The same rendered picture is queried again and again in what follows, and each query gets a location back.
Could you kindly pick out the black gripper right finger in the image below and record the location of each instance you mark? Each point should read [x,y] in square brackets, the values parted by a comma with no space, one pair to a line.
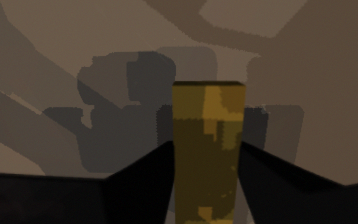
[278,192]

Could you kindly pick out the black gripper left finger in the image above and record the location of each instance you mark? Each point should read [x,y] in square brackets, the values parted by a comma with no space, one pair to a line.
[137,194]

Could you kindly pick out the olive yellow bar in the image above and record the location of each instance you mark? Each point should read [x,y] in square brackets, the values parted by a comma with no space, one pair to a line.
[207,129]

